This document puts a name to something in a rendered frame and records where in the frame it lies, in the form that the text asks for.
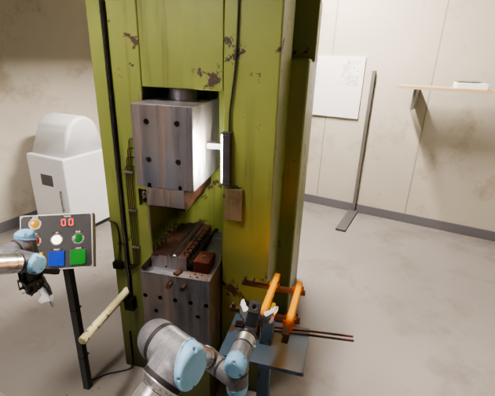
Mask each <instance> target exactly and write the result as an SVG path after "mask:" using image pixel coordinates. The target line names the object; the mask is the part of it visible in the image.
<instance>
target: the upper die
mask: <svg viewBox="0 0 495 396"><path fill-rule="evenodd" d="M210 184H211V176H210V177H209V178H208V179H207V180H206V181H205V182H204V183H203V184H202V185H201V186H200V187H199V188H198V189H197V190H196V191H195V192H189V191H182V188H181V189H179V190H174V189H161V188H153V187H152V186H149V187H146V193H147V204H148V205H155V206H161V207H173V208H181V209H186V208H187V207H188V206H189V205H190V204H191V203H192V202H193V201H194V200H195V199H196V198H197V197H198V196H199V195H200V194H201V193H202V192H203V191H204V190H205V189H206V188H207V187H208V186H209V185H210Z"/></svg>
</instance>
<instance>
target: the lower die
mask: <svg viewBox="0 0 495 396"><path fill-rule="evenodd" d="M196 223H197V224H201V225H200V226H199V228H198V229H197V230H196V232H195V233H194V234H193V235H192V236H191V237H190V238H189V240H188V241H187V242H186V243H185V245H184V246H183V247H182V249H181V250H180V251H179V252H178V253H177V254H176V257H175V258H171V257H170V253H171V252H172V251H173V250H174V249H175V248H176V247H177V246H178V244H179V243H180V242H181V241H182V239H183V238H184V237H185V236H186V234H187V233H188V232H189V231H190V230H191V228H192V227H193V226H194V225H195V224H196ZM202 229H205V230H207V235H208V234H209V233H211V225H206V224H203V223H202V222H195V223H191V222H188V223H187V224H186V223H181V224H180V225H179V229H178V227H177V228H176V232H175V230H174V231H173V234H174V235H172V234H171V235H170V239H169V237H168V238H167V242H166V241H164V242H163V246H162V244H161V245H160V246H159V248H160V249H159V248H157V249H156V250H155V251H154V252H153V253H152V254H151V261H152V266H158V267H163V268H169V269H174V270H178V269H180V270H183V271H187V270H188V268H189V267H188V266H187V263H188V261H189V253H185V255H184V252H185V251H187V248H193V250H194V253H195V250H196V247H195V245H196V246H197V249H198V242H197V241H194V240H195V239H196V237H198V234H199V233H201V230H202ZM193 241H194V243H193ZM190 244H195V245H192V247H190ZM193 250H192V249H189V250H188V252H190V254H191V258H192V256H193ZM166 266H167V267H166Z"/></svg>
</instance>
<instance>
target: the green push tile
mask: <svg viewBox="0 0 495 396"><path fill-rule="evenodd" d="M81 264H86V249H79V250H70V265H81Z"/></svg>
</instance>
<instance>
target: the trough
mask: <svg viewBox="0 0 495 396"><path fill-rule="evenodd" d="M200 225H201V224H197V223H196V224H195V225H194V226H193V227H192V228H191V230H190V231H189V232H188V233H187V234H186V236H185V237H184V238H183V239H182V241H181V242H180V243H179V244H178V246H177V247H176V248H175V249H174V250H173V251H172V252H171V253H170V257H171V258H175V257H176V256H173V255H174V254H177V253H178V252H179V251H180V250H181V249H182V247H183V246H184V245H185V243H186V242H187V241H188V240H189V238H190V237H191V236H192V235H193V234H194V233H195V232H196V230H197V229H198V228H199V226H200Z"/></svg>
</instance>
